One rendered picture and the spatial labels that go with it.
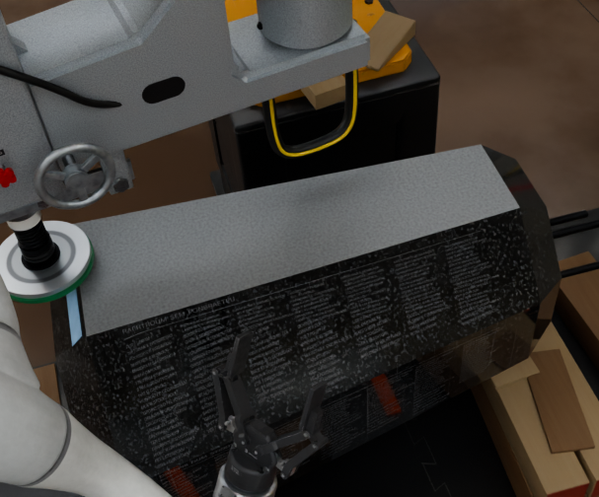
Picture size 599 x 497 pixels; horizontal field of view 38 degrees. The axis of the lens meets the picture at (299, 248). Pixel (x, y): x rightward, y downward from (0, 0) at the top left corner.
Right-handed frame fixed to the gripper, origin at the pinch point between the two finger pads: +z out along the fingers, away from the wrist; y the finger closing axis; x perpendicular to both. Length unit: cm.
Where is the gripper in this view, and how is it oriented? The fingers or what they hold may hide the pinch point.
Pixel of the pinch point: (278, 365)
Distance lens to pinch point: 122.7
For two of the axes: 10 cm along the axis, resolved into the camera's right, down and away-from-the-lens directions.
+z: 2.3, -8.6, -4.6
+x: 6.1, -2.4, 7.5
